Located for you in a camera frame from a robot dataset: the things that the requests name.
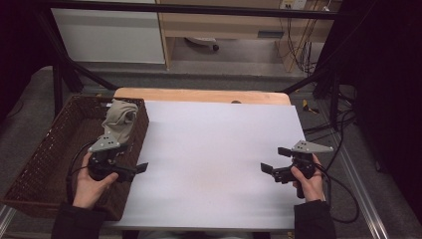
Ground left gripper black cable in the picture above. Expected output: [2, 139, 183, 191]
[65, 140, 98, 205]

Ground black horizontal frame bar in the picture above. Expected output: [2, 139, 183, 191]
[43, 1, 342, 20]

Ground black diagonal frame strut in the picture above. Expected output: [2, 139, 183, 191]
[36, 9, 118, 92]
[282, 66, 336, 96]

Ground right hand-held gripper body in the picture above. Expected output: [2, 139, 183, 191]
[272, 139, 334, 184]

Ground floor cables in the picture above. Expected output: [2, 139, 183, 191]
[303, 109, 356, 142]

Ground light wooden desk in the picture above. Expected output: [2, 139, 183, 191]
[155, 0, 342, 73]

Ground brown woven basket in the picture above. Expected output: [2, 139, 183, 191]
[1, 95, 150, 222]

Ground yellow black tool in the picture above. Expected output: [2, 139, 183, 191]
[302, 99, 320, 115]

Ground beige garment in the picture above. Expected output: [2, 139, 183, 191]
[101, 99, 139, 145]

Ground white cabinet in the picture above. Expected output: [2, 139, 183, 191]
[51, 0, 166, 65]

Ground hanging cable bundle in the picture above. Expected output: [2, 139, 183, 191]
[278, 16, 321, 76]

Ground person's left hand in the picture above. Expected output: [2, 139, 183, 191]
[72, 151, 119, 210]

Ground white table sheet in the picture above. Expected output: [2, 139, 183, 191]
[112, 101, 307, 231]

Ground white power strip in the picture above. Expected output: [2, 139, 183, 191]
[279, 0, 308, 10]

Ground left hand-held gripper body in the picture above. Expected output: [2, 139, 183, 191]
[88, 133, 137, 183]

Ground aluminium rail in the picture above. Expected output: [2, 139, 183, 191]
[331, 132, 390, 239]

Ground wooden table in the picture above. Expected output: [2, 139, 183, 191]
[113, 87, 293, 107]

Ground office chair base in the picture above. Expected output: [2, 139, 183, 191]
[184, 36, 221, 52]

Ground person's right hand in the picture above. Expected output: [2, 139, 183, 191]
[291, 153, 324, 203]

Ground black curtain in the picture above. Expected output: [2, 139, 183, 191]
[326, 0, 422, 213]

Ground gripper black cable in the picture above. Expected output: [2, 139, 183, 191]
[65, 140, 98, 205]
[313, 163, 361, 224]

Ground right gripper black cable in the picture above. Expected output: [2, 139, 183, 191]
[313, 163, 361, 224]

